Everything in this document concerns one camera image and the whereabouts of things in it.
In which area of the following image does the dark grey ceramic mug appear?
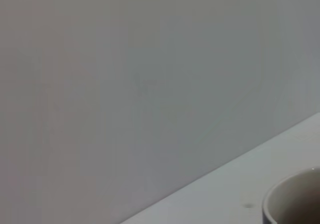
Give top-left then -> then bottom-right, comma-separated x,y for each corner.
261,167 -> 320,224

